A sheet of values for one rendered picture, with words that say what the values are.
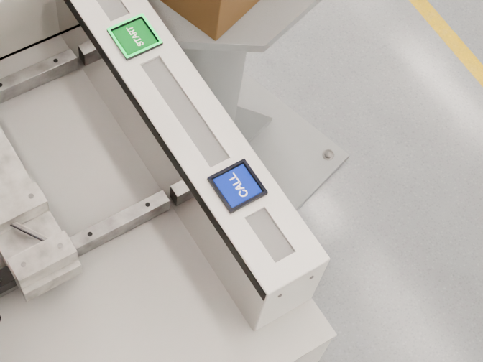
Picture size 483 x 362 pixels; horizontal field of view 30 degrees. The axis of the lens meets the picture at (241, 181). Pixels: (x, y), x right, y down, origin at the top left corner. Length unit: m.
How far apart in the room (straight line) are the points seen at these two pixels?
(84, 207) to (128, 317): 0.17
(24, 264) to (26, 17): 0.39
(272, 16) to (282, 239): 0.47
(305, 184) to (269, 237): 1.12
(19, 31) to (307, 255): 0.56
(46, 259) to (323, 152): 1.24
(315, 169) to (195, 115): 1.09
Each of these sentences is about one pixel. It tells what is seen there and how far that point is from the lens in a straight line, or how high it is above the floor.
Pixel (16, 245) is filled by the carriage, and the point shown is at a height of 0.88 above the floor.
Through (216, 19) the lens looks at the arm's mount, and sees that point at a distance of 1.38.
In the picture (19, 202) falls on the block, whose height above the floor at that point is 0.91.
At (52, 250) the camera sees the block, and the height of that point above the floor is 0.91.
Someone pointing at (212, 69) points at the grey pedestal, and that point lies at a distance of 1.59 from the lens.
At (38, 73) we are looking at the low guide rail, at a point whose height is 0.85.
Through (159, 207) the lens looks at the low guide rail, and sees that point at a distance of 1.24.
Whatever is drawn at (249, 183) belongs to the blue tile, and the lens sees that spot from 1.13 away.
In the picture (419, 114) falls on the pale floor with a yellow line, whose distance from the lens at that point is 2.42.
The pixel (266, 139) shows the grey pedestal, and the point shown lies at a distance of 2.27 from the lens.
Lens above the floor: 1.96
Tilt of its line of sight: 62 degrees down
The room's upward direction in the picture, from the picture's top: 12 degrees clockwise
